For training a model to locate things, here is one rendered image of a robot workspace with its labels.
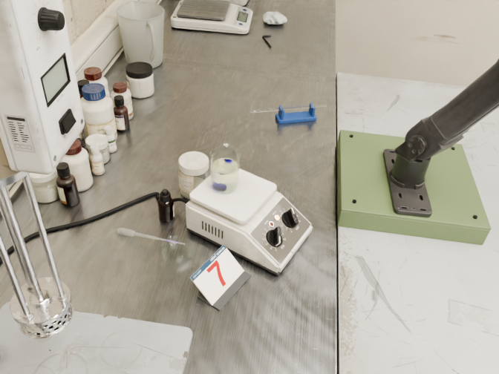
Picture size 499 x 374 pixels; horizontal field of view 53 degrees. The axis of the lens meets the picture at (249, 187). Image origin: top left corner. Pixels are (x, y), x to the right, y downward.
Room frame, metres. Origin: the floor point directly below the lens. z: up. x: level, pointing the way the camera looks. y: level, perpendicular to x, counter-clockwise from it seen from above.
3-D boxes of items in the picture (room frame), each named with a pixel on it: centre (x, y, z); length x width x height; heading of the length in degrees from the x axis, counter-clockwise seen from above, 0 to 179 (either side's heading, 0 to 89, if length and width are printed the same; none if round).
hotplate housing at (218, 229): (0.66, 0.00, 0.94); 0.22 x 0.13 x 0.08; 61
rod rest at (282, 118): (1.07, -0.10, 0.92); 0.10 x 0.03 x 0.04; 107
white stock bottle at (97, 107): (0.93, 0.35, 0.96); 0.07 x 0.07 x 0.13
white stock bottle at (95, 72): (1.04, 0.38, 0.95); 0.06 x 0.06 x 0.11
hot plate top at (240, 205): (0.68, 0.03, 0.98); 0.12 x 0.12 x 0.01; 61
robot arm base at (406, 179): (0.79, -0.31, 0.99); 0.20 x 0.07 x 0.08; 177
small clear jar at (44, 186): (0.72, 0.40, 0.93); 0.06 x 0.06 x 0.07
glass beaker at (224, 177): (0.69, 0.04, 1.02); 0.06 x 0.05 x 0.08; 172
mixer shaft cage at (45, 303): (0.35, 0.24, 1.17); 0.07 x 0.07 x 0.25
